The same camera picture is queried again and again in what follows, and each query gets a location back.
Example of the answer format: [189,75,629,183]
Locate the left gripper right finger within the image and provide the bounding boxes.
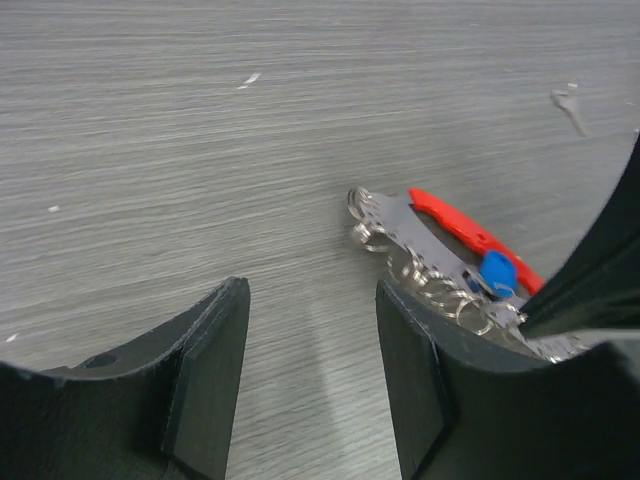
[376,280,639,480]

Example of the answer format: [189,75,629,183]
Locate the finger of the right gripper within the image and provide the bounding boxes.
[519,145,639,338]

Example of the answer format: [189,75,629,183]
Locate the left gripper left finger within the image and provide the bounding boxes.
[1,277,250,480]

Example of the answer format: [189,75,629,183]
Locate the blue key tag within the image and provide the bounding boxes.
[466,250,517,299]

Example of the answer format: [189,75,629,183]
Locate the grey keyring holder red handle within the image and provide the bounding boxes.
[347,187,594,363]

